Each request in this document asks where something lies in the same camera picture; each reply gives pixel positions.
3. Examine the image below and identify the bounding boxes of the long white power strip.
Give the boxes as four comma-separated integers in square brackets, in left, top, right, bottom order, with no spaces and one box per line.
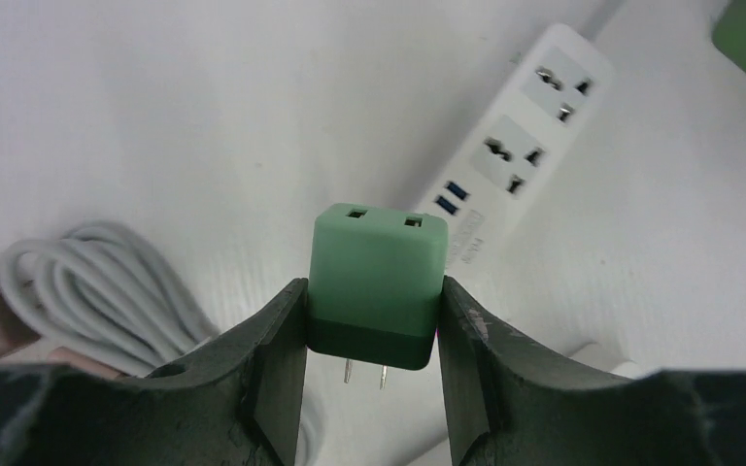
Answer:
[416,23,614,278]

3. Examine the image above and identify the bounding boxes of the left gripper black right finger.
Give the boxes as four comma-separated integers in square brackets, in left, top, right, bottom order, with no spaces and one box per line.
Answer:
[438,278,746,465]

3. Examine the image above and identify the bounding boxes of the grey cable of white strip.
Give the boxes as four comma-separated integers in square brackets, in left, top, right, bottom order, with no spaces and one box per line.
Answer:
[0,220,326,466]

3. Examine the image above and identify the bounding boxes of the green plug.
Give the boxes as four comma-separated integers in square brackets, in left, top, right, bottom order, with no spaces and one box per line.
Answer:
[306,203,449,371]

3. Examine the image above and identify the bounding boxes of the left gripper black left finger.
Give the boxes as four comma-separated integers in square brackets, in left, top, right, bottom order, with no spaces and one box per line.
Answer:
[0,279,308,465]

